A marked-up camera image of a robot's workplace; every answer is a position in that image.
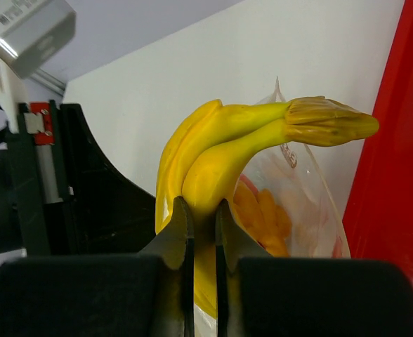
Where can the yellow banana bunch toy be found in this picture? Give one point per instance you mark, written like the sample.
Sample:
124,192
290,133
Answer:
308,120

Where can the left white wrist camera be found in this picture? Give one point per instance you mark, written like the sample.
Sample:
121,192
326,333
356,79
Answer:
31,32

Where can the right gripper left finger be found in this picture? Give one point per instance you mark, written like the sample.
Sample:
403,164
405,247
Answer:
149,293

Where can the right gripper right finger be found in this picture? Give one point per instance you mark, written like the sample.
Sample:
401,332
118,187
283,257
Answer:
260,295

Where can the red plastic tray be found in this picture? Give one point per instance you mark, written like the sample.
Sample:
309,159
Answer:
379,215

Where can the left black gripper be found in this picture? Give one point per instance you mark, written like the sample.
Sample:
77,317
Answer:
60,194

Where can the clear zip top bag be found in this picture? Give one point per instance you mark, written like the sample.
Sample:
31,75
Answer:
289,171

